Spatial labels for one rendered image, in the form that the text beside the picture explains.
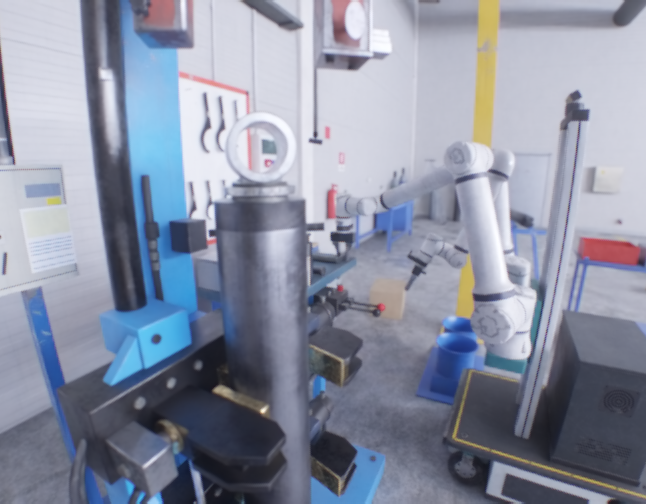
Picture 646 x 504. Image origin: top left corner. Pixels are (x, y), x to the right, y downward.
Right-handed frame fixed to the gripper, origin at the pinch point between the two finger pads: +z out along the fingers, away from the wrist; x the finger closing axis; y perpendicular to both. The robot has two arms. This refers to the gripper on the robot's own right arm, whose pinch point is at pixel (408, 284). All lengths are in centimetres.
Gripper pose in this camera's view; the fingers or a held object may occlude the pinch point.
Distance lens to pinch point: 202.7
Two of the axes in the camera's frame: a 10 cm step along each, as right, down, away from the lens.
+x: 3.5, -1.1, 9.3
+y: 8.4, 4.8, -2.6
